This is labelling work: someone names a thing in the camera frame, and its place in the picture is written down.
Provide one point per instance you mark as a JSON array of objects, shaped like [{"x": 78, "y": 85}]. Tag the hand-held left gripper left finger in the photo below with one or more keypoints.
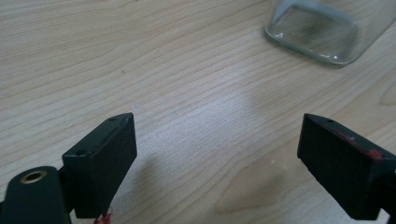
[{"x": 99, "y": 168}]

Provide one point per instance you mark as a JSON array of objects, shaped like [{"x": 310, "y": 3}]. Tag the glass jar with black lid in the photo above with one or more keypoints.
[{"x": 314, "y": 34}]

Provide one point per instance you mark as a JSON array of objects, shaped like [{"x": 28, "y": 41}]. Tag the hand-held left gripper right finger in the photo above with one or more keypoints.
[{"x": 342, "y": 168}]

